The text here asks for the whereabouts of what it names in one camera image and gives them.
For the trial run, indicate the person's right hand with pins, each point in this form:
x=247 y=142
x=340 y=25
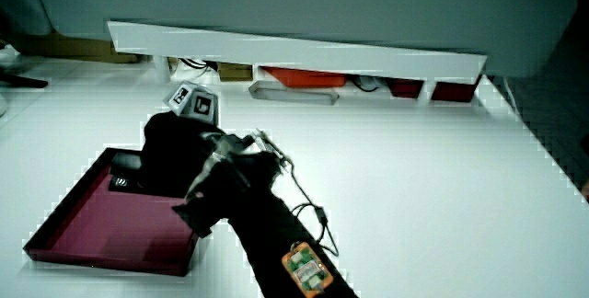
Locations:
x=175 y=151

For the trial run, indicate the dark red box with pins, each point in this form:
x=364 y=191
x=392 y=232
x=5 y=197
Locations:
x=405 y=88
x=454 y=91

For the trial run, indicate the brown wooden board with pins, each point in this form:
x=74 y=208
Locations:
x=69 y=47

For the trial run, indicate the orange plastic bin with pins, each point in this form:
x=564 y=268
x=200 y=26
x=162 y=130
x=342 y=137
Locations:
x=306 y=77

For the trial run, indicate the large white panel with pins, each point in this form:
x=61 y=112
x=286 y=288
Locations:
x=322 y=3

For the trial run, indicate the maroon square plate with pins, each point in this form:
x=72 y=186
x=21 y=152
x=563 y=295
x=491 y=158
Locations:
x=115 y=229

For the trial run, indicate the grey oblong tray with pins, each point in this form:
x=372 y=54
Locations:
x=294 y=95

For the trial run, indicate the brown cardboard box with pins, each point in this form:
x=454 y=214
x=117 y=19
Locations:
x=234 y=72

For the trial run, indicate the black flat object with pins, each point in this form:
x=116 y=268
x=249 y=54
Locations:
x=20 y=81

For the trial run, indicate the black stapper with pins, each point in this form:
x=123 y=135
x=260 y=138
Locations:
x=124 y=163

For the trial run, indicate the white low shelf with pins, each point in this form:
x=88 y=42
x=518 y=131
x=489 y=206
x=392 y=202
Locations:
x=285 y=52

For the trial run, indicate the orange sensor module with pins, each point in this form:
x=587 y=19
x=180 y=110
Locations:
x=307 y=269

